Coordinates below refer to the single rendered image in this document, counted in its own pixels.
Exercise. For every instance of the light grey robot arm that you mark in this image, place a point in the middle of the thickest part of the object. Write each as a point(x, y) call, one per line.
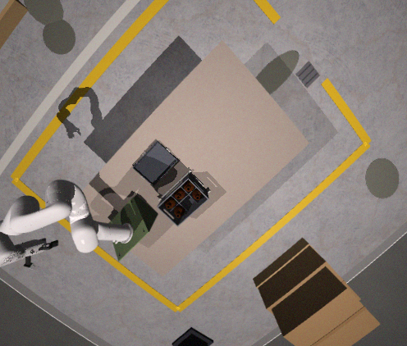
point(24, 216)

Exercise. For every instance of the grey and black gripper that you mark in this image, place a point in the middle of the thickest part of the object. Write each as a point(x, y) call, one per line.
point(37, 246)

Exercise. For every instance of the brown glass bottle with red label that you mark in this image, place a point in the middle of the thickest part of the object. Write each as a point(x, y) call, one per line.
point(188, 186)

